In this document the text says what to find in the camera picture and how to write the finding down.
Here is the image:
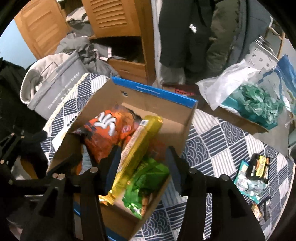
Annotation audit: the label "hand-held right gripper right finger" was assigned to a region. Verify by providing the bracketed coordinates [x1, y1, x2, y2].
[165, 146, 266, 241]

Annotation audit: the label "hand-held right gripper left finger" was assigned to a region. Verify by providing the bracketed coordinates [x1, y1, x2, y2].
[20, 146, 123, 241]

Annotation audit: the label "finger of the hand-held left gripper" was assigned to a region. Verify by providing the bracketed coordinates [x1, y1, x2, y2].
[47, 132, 84, 172]
[9, 173, 67, 193]

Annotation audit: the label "green and orange snack packet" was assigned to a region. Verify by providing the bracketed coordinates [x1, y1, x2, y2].
[121, 156, 170, 219]

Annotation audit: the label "long yellow snack packet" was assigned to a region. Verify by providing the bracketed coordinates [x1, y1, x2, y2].
[99, 115, 163, 205]

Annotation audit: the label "cardboard box with blue rim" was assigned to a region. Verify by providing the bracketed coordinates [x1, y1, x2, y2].
[46, 77, 199, 240]

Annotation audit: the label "navy and white patterned tablecloth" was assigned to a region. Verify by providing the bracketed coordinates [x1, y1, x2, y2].
[40, 73, 295, 241]

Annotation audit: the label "black cloth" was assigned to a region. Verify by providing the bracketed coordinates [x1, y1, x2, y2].
[0, 58, 49, 137]

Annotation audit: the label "grey fabric laundry basket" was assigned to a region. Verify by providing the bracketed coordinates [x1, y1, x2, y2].
[21, 51, 85, 118]

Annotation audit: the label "teal snack packet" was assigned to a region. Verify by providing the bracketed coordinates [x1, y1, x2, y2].
[233, 160, 266, 204]

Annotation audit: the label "red patterned object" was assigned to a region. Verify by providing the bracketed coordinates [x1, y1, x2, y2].
[173, 87, 196, 96]

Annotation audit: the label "black snack packet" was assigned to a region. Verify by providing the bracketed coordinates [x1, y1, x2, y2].
[245, 154, 270, 184]

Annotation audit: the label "teal box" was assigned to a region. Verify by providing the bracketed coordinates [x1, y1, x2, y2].
[218, 96, 279, 130]

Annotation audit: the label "light grey hanging garment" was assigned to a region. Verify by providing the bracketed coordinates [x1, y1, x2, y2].
[159, 62, 186, 85]

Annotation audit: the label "white plastic bag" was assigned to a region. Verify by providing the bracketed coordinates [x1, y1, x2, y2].
[196, 59, 259, 110]

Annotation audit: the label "wooden wardrobe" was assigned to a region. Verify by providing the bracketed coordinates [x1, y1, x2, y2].
[14, 0, 158, 87]

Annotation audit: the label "pile of grey clothes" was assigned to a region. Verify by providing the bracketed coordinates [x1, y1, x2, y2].
[55, 32, 121, 77]

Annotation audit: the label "teal tissue paper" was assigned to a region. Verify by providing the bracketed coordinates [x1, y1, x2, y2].
[229, 83, 285, 126]

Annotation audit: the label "panelled wooden wardrobe door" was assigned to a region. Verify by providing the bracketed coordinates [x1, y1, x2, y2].
[14, 0, 70, 61]

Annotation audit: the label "clothes in wardrobe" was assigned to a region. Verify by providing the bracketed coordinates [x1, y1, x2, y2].
[66, 7, 93, 37]

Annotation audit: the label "white hanging shirt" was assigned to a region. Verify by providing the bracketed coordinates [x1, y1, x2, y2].
[150, 0, 162, 86]

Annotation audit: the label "white patterned storage box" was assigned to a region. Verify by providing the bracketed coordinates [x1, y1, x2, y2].
[248, 42, 280, 67]

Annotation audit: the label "black hanging jacket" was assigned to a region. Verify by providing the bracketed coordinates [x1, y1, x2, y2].
[158, 0, 220, 70]

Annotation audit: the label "olive green hanging jacket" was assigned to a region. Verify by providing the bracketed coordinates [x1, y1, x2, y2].
[203, 0, 245, 77]

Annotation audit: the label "louvered wooden wardrobe door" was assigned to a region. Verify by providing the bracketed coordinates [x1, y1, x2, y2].
[81, 0, 142, 37]

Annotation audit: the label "blue clear plastic bag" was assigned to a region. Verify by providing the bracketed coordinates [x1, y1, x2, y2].
[257, 54, 296, 116]

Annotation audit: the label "blue-grey hanging jacket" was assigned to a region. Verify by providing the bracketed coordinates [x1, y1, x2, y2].
[231, 0, 272, 67]

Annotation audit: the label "wooden shelf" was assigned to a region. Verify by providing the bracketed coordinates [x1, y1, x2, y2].
[264, 21, 286, 58]

